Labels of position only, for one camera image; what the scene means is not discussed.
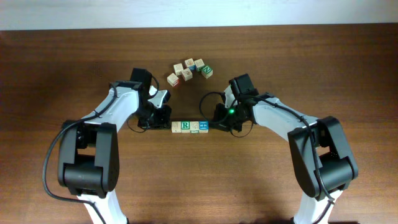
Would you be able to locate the wooden block red number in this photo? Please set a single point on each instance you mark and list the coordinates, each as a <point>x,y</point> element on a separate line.
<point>187,74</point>

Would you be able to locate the wooden block blue edge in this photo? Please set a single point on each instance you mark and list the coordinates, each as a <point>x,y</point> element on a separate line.
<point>190,64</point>

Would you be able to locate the wooden block blue top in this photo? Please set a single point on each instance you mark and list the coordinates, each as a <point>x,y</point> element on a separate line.
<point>203,127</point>

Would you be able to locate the small wooden block green base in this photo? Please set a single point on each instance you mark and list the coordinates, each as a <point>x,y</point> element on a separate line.
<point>178,68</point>

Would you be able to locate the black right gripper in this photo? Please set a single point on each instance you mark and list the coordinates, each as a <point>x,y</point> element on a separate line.
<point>218,121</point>

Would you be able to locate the wooden block letter J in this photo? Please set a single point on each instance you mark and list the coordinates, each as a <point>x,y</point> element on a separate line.
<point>176,127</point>

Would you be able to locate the wooden block red side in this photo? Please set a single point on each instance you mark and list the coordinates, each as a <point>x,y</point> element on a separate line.
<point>172,79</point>

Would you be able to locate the wooden block green R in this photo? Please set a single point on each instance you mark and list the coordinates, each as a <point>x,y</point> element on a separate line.
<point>185,126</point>

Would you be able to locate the wooden block green side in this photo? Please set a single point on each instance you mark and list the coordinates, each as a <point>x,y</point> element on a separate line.
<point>194,127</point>

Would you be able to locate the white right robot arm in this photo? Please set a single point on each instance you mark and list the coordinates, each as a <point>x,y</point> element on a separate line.
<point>323,162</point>

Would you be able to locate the wooden block green edge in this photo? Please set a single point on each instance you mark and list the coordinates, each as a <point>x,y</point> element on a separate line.
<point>199,64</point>

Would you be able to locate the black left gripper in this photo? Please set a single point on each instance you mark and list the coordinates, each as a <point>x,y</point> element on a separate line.
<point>164,109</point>

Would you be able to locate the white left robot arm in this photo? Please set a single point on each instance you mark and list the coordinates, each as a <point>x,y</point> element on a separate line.
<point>88,160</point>

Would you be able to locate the wooden block green N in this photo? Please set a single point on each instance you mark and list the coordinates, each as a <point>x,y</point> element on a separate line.
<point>207,71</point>

